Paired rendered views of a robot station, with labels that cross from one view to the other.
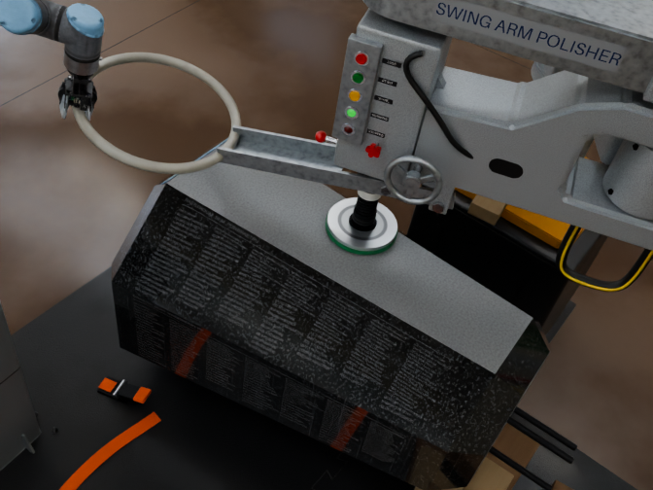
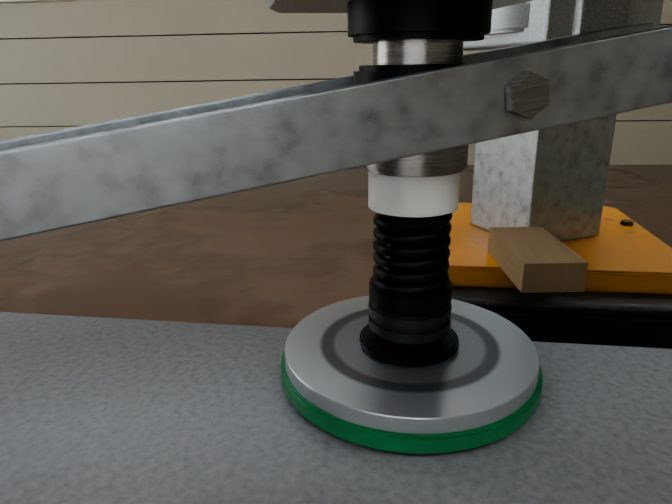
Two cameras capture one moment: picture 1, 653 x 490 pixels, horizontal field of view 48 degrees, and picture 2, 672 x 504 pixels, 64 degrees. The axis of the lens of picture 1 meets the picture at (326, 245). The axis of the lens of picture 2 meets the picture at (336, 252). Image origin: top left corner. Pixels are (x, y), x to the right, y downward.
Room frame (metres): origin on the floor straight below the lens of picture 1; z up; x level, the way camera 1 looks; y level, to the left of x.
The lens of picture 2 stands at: (1.23, 0.12, 1.12)
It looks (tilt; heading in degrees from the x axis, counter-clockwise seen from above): 19 degrees down; 338
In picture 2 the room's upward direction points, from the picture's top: 1 degrees counter-clockwise
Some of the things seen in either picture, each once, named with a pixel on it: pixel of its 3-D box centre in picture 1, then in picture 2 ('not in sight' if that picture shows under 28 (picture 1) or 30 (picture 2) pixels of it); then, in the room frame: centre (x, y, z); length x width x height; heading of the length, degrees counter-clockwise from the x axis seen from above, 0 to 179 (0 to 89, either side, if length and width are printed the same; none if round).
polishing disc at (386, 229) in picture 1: (361, 223); (408, 348); (1.59, -0.09, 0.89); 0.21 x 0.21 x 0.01
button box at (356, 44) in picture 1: (357, 91); not in sight; (1.49, 0.00, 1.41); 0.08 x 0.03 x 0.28; 79
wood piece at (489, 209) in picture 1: (493, 197); (532, 256); (1.92, -0.53, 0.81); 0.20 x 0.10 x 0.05; 158
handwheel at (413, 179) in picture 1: (416, 172); not in sight; (1.45, -0.19, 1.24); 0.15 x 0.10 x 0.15; 79
